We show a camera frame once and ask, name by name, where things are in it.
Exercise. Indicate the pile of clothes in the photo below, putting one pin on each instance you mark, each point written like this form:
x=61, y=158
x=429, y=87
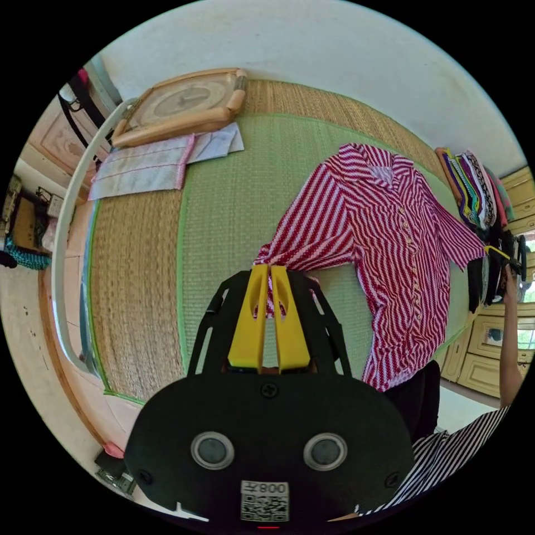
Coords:
x=478, y=188

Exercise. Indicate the person's right hand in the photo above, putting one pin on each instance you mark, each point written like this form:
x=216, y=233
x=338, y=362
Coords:
x=510, y=288

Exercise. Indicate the wooden framed clock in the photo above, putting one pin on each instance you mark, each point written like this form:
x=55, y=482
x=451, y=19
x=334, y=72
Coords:
x=184, y=104

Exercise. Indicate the red and white striped shirt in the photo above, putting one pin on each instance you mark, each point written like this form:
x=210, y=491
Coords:
x=388, y=251

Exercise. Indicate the person's body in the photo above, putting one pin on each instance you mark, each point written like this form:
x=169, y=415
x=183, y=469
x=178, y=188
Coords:
x=451, y=459

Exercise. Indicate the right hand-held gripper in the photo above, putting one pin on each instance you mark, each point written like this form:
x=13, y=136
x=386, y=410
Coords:
x=517, y=255

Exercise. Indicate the person's right forearm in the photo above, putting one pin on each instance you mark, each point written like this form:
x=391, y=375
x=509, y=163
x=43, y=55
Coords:
x=512, y=355

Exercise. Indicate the plain white folded cloth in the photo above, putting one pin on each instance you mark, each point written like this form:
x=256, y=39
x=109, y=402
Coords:
x=217, y=144

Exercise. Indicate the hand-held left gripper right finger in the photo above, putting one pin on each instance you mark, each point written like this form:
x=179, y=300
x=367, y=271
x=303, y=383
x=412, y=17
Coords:
x=290, y=334

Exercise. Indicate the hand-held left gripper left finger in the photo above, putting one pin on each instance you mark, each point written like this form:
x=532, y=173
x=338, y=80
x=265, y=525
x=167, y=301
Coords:
x=247, y=330

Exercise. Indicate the white cloth with pink edge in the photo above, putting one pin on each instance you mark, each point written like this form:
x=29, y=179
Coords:
x=142, y=171

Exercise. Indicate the yellow cupboard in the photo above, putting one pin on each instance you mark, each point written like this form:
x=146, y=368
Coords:
x=480, y=359

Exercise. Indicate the bed with woven mat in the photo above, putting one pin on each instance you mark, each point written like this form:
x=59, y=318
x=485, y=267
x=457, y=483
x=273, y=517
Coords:
x=225, y=200

